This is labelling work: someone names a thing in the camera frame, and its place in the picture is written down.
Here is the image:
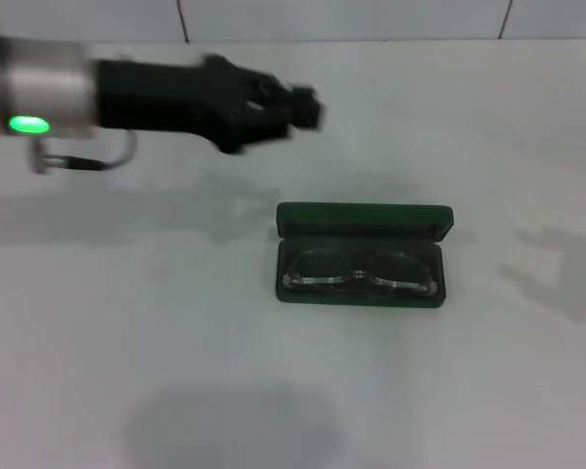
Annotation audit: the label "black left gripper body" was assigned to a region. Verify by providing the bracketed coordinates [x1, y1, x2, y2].
[95, 54, 256, 156]

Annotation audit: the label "green glasses case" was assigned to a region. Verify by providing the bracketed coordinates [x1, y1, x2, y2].
[274, 200, 455, 310]

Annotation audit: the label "left arm grey cable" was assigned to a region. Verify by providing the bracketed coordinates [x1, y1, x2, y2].
[27, 130, 139, 176]

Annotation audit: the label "clear white glasses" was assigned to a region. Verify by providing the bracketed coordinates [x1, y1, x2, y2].
[281, 246, 440, 297]

